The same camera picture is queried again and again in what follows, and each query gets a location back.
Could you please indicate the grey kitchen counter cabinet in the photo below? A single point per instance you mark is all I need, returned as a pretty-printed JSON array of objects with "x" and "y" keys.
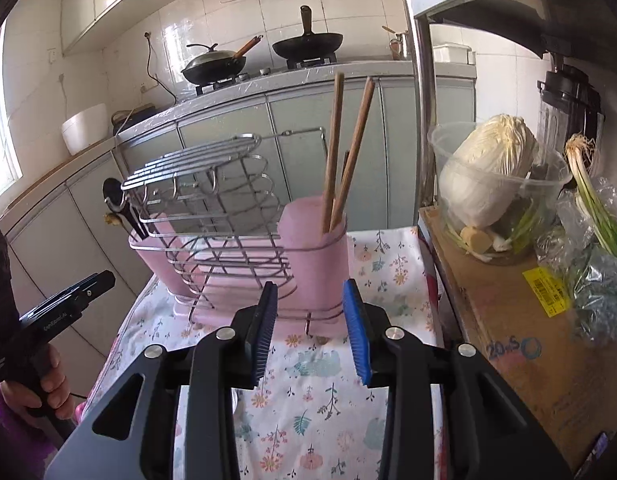
[{"x": 228, "y": 120}]

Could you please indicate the ginger piece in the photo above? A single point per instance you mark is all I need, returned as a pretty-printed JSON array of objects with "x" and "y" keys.
[{"x": 476, "y": 241}]

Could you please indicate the clear plastic bowl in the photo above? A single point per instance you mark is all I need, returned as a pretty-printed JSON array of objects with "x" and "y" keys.
[{"x": 543, "y": 195}]

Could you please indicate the green onions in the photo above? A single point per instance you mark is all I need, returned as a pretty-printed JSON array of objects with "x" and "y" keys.
[{"x": 593, "y": 195}]

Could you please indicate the person's left hand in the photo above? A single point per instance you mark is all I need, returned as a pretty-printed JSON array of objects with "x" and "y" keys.
[{"x": 58, "y": 385}]

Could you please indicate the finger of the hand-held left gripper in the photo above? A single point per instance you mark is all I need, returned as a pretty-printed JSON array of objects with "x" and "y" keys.
[{"x": 91, "y": 287}]

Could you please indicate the white storage box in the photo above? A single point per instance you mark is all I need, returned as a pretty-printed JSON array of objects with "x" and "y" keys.
[{"x": 453, "y": 54}]

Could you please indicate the black spoon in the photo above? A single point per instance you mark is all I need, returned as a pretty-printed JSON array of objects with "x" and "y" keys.
[{"x": 113, "y": 192}]

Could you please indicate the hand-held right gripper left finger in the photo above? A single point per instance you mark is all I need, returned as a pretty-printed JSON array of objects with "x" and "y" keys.
[{"x": 263, "y": 335}]

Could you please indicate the pink drip tray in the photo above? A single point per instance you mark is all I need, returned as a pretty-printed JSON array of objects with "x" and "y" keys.
[{"x": 213, "y": 317}]

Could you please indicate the brown cardboard box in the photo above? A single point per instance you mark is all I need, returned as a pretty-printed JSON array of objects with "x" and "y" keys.
[{"x": 503, "y": 320}]

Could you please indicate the napa cabbage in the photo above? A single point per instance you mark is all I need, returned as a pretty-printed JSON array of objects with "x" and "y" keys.
[{"x": 488, "y": 170}]

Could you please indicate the white wall cabinet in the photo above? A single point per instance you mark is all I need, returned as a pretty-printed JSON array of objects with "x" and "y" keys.
[{"x": 103, "y": 0}]

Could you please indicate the black wok with lid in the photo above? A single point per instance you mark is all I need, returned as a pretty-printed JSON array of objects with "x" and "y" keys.
[{"x": 213, "y": 67}]

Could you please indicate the wooden chopstick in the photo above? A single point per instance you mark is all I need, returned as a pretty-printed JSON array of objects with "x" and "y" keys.
[
  {"x": 333, "y": 160},
  {"x": 357, "y": 150}
]

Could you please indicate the metal storage shelf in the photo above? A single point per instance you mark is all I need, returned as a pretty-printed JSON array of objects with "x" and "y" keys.
[{"x": 421, "y": 85}]

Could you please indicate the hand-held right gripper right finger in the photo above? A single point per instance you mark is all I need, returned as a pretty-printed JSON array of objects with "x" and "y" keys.
[{"x": 356, "y": 335}]

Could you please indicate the person's left forearm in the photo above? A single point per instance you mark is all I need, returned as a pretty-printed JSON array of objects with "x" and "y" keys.
[{"x": 13, "y": 440}]

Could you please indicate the pink plastic utensil cup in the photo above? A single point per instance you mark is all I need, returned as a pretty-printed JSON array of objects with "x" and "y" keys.
[
  {"x": 156, "y": 260},
  {"x": 313, "y": 260}
]

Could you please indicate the floral table cloth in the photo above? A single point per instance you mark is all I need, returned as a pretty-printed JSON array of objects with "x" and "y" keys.
[{"x": 308, "y": 410}]

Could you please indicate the clear plastic bag of greens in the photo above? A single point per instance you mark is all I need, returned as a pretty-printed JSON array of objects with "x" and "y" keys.
[{"x": 598, "y": 280}]

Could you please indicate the gas stove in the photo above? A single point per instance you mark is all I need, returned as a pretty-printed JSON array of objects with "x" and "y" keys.
[{"x": 268, "y": 72}]

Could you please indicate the black countertop appliance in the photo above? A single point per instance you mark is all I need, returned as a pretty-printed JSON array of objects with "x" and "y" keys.
[{"x": 136, "y": 117}]

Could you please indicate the black blender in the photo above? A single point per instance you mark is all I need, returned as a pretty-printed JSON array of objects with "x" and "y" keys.
[{"x": 568, "y": 100}]

